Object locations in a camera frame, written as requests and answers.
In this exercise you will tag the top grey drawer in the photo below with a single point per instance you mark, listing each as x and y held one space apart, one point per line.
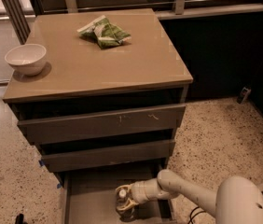
102 124

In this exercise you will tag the clear plastic water bottle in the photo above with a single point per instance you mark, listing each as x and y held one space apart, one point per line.
123 197

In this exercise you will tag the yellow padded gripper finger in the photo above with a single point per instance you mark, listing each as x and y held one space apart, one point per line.
126 188
125 206

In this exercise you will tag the white ceramic bowl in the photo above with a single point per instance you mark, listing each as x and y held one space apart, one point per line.
28 59

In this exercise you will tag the open bottom grey drawer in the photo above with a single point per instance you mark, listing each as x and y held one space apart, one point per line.
91 197

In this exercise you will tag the black object on floor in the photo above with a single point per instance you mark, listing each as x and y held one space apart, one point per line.
19 219

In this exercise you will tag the middle grey drawer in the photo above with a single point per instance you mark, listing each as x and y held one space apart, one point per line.
108 156

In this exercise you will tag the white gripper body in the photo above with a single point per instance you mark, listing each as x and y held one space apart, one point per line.
139 192

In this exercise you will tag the green snack bag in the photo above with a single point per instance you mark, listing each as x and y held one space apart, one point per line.
104 33

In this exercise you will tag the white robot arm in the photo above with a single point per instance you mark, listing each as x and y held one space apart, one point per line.
237 200

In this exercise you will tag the small wall outlet device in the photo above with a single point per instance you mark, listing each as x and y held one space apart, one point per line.
245 92

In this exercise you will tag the grey drawer cabinet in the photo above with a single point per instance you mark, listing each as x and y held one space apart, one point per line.
80 78

